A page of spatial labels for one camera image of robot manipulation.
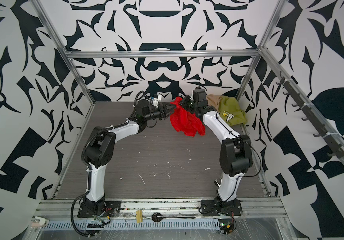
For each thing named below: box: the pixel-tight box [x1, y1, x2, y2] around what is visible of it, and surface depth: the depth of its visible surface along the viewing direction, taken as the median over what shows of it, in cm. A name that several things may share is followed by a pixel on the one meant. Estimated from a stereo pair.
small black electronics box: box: [218, 219, 235, 235], surface depth 73 cm
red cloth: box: [169, 96, 206, 137], surface depth 103 cm
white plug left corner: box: [31, 216, 50, 227], surface depth 71 cm
